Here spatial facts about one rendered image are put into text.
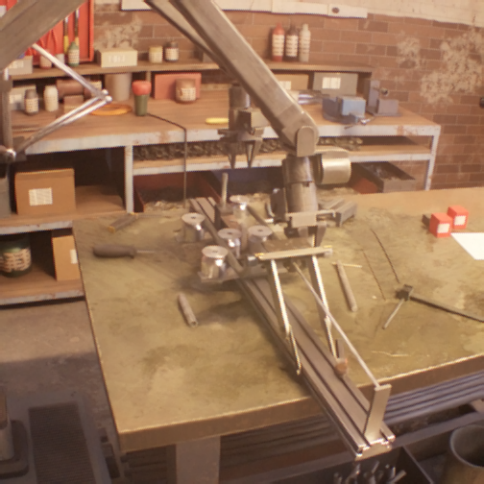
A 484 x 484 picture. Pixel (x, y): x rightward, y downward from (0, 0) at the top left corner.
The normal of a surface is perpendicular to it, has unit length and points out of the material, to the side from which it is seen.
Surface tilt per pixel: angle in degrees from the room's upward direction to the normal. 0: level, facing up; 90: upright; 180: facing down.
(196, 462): 90
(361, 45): 90
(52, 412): 0
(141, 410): 0
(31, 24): 85
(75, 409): 0
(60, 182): 91
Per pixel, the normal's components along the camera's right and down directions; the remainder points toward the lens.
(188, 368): 0.06, -0.89
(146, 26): 0.33, 0.45
